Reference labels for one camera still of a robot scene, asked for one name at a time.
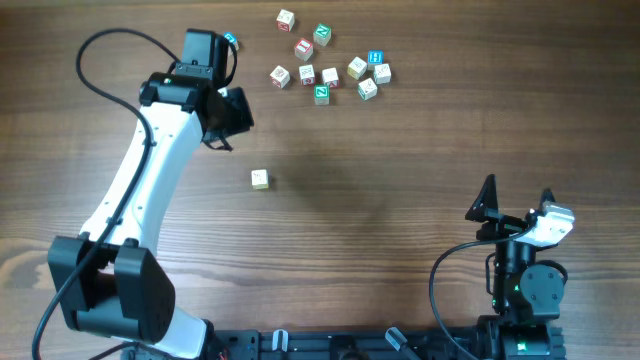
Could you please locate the white yellow edged block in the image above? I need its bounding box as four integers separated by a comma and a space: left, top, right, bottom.
251, 169, 269, 190

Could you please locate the red letter block top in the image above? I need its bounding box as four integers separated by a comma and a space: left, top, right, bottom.
276, 9, 295, 32

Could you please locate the green edged white block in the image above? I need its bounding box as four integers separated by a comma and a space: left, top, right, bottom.
358, 78, 378, 101

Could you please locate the red I letter block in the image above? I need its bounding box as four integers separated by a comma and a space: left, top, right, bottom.
294, 38, 314, 62

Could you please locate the right black camera cable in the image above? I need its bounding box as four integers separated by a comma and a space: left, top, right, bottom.
428, 227, 534, 360

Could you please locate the red A wooden block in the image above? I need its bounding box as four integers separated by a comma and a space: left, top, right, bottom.
321, 67, 340, 88

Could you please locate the red Q wooden block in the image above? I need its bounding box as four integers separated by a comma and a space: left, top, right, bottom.
270, 65, 291, 89

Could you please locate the blue H wooden block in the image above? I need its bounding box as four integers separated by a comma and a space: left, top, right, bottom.
367, 50, 384, 70

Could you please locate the green Z wooden block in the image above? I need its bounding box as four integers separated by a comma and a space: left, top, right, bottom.
313, 85, 330, 105

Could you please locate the blue letter block far left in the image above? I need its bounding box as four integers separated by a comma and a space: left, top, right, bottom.
223, 32, 239, 51

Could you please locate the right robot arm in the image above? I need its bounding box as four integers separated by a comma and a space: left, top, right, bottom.
465, 174, 575, 360

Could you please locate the white fish wooden block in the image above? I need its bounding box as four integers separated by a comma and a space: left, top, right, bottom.
373, 63, 392, 85

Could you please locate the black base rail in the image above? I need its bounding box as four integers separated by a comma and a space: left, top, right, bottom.
120, 326, 566, 360

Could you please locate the green N letter block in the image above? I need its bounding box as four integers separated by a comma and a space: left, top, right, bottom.
313, 23, 332, 46

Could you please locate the black camera cable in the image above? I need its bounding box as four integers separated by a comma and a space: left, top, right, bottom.
428, 227, 534, 360
30, 27, 182, 360

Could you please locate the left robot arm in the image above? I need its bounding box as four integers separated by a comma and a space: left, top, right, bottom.
47, 29, 253, 359

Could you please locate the yellow K wooden block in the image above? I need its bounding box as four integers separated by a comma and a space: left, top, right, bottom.
347, 56, 368, 80

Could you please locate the left black camera cable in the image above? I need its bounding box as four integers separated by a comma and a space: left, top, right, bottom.
30, 27, 182, 360

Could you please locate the red nine wooden block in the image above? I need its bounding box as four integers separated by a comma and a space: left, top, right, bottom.
299, 64, 316, 86

